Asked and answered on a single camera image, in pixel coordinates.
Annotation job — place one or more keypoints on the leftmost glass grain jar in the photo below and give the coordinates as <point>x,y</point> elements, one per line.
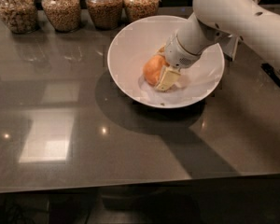
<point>19,16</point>

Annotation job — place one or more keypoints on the white ceramic bowl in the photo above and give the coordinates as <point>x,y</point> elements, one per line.
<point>138,42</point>

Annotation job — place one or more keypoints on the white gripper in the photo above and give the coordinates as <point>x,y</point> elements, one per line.
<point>178,55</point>

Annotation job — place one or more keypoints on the orange fruit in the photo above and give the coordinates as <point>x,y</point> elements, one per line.
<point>152,69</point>

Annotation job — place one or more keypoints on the glass grain jar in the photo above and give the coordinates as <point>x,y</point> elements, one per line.
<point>139,9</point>
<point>63,15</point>
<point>19,16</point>
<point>105,14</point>

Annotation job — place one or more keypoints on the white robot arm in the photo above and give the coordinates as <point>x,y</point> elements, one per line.
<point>212,20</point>

